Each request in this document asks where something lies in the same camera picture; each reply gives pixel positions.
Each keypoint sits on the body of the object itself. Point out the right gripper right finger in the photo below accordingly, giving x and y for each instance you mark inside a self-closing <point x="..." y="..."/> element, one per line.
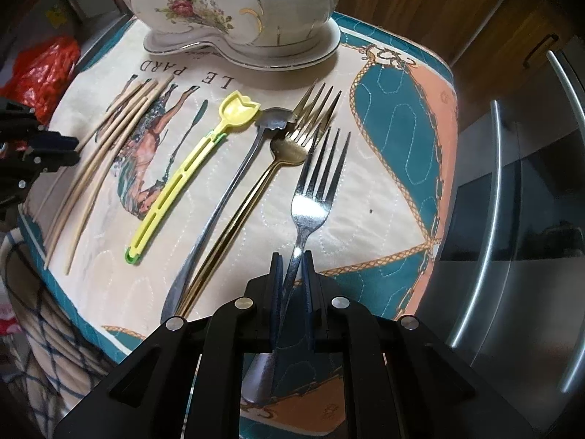
<point x="324" y="323"/>

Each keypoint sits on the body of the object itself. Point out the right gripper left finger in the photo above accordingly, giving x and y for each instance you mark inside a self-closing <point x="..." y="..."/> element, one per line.
<point x="266" y="293"/>

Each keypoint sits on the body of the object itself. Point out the silver fork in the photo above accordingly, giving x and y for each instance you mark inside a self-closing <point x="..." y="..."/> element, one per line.
<point x="310" y="208"/>

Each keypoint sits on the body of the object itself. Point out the yellow tulip clip stick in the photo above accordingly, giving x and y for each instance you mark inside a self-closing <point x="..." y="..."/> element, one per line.
<point x="235" y="111"/>

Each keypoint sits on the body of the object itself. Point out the gold fork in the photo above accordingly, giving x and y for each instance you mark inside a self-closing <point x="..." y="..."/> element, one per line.
<point x="311" y="109"/>

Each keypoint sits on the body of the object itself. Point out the red plastic bag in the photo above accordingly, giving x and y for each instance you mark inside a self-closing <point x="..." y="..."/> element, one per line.
<point x="41" y="75"/>

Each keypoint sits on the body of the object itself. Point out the horse print quilted mat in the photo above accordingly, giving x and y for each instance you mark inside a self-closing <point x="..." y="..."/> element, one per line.
<point x="396" y="105"/>

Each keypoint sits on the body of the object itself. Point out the gold spoon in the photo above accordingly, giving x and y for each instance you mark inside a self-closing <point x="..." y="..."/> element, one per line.
<point x="287" y="151"/>

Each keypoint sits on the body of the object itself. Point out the stainless steel appliance door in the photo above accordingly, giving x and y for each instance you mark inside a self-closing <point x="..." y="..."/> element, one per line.
<point x="507" y="291"/>

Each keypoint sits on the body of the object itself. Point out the silver flower spoon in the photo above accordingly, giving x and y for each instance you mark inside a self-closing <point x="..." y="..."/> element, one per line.
<point x="267" y="123"/>

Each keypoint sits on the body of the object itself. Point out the plaid cloth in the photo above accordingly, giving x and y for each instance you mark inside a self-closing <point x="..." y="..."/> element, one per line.
<point x="46" y="363"/>

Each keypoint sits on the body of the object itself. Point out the floral ceramic utensil holder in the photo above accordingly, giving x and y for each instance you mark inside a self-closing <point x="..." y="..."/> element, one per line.
<point x="276" y="35"/>

